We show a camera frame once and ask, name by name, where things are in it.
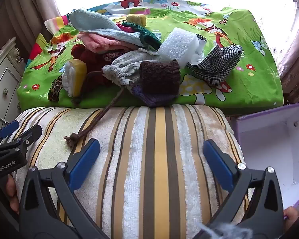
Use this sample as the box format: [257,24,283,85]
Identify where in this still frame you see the plain brown curtain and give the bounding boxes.
[0,0,61,63]

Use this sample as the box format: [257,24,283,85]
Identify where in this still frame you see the striped terry towel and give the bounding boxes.
[9,105,250,239]

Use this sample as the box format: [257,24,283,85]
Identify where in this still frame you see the white foam block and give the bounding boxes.
[158,27,202,69]

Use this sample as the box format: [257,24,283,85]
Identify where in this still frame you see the small yellow sponge block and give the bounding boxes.
[126,14,147,28]

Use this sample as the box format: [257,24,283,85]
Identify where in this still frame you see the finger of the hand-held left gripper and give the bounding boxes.
[12,124,43,148]
[0,120,20,143]

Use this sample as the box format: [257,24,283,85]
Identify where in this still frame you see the dark red knitted hat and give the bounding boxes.
[71,43,120,87]

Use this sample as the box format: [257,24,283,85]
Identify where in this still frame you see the pink towel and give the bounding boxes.
[77,31,140,54]

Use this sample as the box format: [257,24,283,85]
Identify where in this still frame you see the green knitted cloth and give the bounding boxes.
[121,22,162,51]

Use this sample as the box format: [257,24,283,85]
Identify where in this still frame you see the grey fibre tuft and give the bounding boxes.
[204,221,253,239]

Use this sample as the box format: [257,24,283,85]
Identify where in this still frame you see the green cartoon printed bedsheet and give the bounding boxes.
[16,0,284,109]

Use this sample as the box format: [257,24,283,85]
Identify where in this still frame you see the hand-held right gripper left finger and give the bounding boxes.
[19,138,110,239]

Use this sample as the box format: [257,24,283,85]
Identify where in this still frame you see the white nightstand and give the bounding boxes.
[0,37,27,132]

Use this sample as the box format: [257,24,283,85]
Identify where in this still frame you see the brown knitted cloth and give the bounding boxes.
[140,59,181,96]

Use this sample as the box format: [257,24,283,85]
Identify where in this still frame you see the person's left hand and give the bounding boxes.
[5,174,20,214]

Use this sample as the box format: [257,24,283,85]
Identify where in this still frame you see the light blue towel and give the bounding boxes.
[68,9,146,48]

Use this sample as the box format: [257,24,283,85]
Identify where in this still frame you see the purple storage box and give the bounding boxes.
[233,102,299,219]

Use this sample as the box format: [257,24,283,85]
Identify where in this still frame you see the leopard print cloth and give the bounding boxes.
[48,76,64,102]

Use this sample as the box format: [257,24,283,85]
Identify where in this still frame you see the purple knitted cloth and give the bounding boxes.
[131,83,178,107]

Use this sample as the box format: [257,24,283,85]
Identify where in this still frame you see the person's right hand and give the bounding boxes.
[283,206,299,227]

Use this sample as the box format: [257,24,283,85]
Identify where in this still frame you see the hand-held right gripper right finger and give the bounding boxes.
[197,139,286,239]

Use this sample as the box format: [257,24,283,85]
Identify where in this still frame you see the yellow sponge with white fluff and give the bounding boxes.
[62,60,88,97]

